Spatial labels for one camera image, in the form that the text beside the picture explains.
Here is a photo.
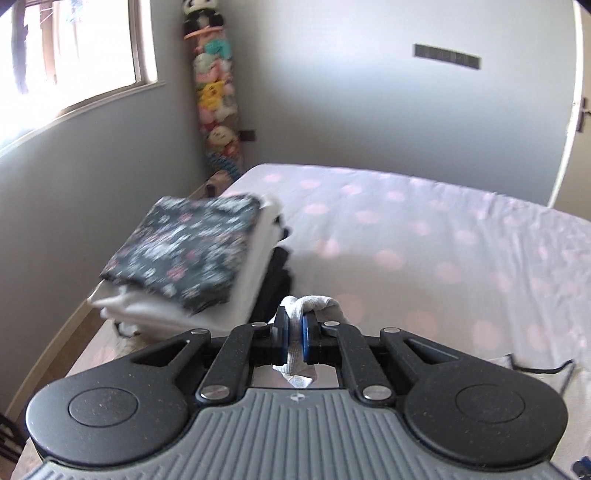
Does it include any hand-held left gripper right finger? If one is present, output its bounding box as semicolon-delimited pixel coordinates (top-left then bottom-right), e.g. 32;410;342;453
300;310;462;408

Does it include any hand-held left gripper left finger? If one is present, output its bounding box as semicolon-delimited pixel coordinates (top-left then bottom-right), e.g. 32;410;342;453
129;305;291;408

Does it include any folded black garment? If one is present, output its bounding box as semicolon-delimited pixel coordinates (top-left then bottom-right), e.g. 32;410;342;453
115;222;296;337

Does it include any folded white garment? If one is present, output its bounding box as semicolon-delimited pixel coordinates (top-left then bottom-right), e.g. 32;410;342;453
88;194;284;337

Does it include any folded dark floral garment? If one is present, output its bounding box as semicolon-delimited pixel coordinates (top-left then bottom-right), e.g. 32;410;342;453
99;194;262;315

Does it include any bed with pink dotted sheet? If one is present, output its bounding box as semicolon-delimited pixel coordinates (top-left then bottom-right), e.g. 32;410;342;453
9;162;591;480

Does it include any plush toy tower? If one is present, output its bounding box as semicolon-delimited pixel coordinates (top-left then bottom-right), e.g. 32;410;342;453
194;25;243;181

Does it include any cream room door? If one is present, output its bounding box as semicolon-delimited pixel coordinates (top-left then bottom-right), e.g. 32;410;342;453
547;0;591;217

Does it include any panda plush toy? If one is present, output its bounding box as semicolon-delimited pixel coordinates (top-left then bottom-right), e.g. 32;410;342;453
182;0;225;40

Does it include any window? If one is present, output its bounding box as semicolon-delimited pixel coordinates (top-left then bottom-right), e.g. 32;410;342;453
0;0;166;153

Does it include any grey wall switch panel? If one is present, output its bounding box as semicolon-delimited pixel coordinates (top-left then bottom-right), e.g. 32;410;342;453
413;44;482;71

